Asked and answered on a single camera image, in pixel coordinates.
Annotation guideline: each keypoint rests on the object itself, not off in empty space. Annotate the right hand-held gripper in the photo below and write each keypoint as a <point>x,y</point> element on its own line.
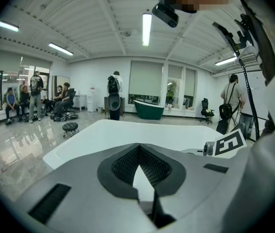
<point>230,142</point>

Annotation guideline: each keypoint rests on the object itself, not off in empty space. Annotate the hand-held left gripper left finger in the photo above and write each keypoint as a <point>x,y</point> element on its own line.
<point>84,190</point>

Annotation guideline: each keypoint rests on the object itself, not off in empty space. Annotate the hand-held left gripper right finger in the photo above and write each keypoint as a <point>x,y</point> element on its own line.
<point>195,190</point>

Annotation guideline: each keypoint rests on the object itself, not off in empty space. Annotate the green bathtub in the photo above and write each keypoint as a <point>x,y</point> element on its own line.
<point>149,111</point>

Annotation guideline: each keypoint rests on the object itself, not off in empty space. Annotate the white bathtub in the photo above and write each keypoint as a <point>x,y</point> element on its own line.
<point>127,135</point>

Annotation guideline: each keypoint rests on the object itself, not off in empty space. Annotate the black office chair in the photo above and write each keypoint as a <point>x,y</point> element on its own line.
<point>205,105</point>
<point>72,94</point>

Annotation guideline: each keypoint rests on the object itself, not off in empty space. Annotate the black yellow backpack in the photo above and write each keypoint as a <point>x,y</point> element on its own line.
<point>225,111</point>

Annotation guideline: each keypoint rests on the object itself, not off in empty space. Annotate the black round rolling stool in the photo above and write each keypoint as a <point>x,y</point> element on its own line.
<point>70,126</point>

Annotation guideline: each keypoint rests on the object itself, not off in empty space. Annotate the narrow grey roller blind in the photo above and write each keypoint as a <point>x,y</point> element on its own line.
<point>175,71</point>
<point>190,81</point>

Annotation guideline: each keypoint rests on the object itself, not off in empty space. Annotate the pile of black rigs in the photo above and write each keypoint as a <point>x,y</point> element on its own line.
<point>65,117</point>

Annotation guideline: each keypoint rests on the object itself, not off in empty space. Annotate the small grey bin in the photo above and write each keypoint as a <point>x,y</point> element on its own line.
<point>100,110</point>

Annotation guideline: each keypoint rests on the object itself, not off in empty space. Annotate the brown wooden cabinet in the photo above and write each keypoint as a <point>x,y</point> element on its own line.
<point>122,105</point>

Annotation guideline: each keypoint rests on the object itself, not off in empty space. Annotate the white drawer cabinet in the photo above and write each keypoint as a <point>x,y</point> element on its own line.
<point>80,102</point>

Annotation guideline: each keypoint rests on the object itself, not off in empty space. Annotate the white water dispenser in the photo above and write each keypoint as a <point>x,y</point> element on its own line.
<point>91,101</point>

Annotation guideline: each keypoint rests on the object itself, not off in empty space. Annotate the white whiteboard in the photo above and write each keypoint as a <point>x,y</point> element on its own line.
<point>256,86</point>

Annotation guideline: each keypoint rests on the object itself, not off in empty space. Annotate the black shell backpack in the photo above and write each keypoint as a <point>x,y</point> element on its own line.
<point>114,102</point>

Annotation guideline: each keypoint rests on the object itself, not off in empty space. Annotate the long ceiling tube light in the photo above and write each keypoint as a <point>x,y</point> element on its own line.
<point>60,49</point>
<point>147,29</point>
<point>225,61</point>
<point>6,26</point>

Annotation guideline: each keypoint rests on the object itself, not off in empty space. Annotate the black gooseneck phone holder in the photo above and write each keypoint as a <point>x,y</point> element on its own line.
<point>224,34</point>

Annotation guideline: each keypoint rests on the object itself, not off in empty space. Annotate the person's grey clothed body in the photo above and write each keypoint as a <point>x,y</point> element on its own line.
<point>267,25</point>

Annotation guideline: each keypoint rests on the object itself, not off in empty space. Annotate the wide grey roller blind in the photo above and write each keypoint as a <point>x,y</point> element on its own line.
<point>6,62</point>

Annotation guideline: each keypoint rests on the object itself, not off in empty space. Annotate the leaning wall mirror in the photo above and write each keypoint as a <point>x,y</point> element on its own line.
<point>62,80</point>

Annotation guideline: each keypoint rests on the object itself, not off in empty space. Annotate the black head-mounted camera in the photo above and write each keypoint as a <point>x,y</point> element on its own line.
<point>165,14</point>

